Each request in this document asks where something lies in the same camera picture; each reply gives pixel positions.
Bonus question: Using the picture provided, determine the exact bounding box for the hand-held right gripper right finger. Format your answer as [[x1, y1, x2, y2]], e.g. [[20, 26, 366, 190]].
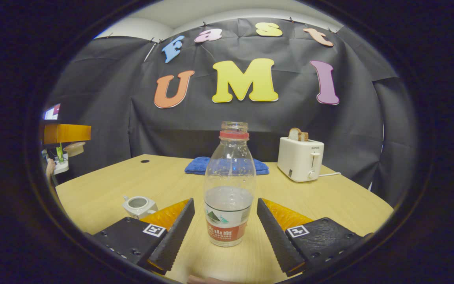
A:
[[257, 198, 373, 277]]

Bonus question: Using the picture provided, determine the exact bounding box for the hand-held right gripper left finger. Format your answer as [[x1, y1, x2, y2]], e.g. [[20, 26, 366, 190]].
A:
[[92, 198, 195, 276]]

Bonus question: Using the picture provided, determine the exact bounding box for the white teacup lid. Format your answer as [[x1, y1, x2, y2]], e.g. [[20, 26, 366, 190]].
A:
[[63, 142, 86, 157]]

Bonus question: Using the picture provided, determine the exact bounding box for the white ceramic teacup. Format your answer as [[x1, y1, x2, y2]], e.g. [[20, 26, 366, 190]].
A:
[[123, 195, 159, 220]]

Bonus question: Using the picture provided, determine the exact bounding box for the clear plastic water bottle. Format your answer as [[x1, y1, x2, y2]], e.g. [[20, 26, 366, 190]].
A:
[[204, 121, 257, 248]]

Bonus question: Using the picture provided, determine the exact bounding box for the computer monitor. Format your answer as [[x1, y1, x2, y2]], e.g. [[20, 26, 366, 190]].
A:
[[43, 103, 61, 120]]

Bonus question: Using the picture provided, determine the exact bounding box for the white side desk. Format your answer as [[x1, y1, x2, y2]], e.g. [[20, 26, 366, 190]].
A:
[[53, 157, 70, 175]]

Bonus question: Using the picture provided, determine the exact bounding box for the blue towel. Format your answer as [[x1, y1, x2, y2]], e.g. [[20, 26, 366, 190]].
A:
[[184, 156, 270, 176]]

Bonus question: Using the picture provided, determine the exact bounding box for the white toaster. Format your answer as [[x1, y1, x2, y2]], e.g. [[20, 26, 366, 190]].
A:
[[277, 136, 325, 183]]

